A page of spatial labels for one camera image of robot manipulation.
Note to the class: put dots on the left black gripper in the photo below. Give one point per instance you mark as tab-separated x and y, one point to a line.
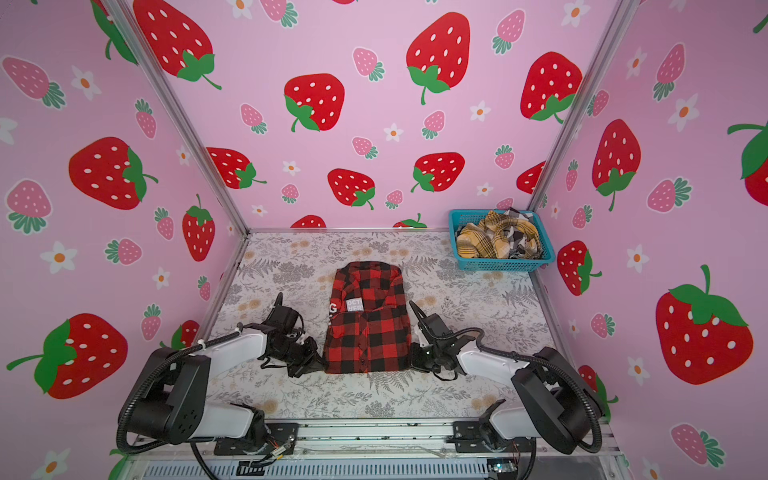
313	360

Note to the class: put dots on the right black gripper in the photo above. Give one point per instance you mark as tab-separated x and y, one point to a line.
413	349

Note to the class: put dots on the red black plaid shirt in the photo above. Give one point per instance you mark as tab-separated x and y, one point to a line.
369	328

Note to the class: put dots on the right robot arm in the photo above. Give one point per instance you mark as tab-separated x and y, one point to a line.
557	404

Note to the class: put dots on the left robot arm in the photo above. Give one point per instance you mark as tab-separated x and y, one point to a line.
168	403

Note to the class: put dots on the teal plastic basket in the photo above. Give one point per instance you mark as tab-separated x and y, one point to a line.
459	218

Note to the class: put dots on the yellow plaid shirt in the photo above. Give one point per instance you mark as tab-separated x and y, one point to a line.
510	235

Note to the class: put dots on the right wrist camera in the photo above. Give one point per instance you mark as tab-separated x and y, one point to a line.
432	330

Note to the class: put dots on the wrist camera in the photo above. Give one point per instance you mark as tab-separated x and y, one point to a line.
285	320
432	330

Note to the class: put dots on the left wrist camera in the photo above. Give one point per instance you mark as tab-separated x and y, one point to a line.
285	320

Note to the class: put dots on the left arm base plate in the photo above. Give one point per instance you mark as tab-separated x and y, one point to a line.
262	441

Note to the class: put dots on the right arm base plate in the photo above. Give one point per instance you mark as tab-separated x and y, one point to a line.
474	436

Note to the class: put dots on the aluminium frame rail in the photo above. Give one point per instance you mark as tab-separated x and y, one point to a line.
375	438

